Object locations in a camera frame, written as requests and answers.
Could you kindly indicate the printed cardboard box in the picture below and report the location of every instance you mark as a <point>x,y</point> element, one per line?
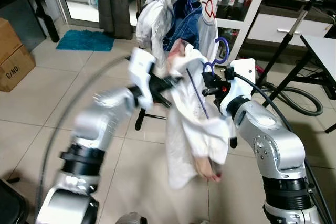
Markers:
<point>16,69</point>

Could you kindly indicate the pale grey shirt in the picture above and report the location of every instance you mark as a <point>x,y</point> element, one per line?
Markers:
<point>209,32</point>

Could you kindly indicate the dark grey panel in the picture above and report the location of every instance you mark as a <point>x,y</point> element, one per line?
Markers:
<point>23,22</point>

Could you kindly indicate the plain cardboard box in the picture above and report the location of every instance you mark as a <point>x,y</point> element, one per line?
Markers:
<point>8,35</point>

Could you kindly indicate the dark grey curtain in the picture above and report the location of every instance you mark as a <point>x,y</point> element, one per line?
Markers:
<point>113,3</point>

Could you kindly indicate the white printed garment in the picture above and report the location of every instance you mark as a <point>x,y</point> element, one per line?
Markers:
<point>197,129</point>

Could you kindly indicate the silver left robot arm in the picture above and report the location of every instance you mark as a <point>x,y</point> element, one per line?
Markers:
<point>100,124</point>

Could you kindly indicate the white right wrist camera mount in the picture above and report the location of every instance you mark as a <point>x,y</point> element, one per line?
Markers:
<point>242,74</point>

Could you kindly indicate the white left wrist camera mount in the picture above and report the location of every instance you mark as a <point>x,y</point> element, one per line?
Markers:
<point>140,72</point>

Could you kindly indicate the white drawer unit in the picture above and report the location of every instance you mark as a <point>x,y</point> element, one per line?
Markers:
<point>273,27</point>

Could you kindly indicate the white jacket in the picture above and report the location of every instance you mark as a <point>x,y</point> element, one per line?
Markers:
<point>155,22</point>

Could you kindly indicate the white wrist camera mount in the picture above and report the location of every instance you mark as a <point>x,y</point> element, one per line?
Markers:
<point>140,72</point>
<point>242,74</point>

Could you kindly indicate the white table with black legs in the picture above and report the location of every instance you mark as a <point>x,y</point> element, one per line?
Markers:
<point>323,48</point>

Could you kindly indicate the black seat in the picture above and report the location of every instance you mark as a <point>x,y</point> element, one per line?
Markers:
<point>10,205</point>

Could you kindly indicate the teal floor mat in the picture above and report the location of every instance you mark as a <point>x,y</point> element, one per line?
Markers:
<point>84,40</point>

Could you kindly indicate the blue denim jacket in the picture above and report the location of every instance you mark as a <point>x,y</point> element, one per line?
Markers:
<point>184,24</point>

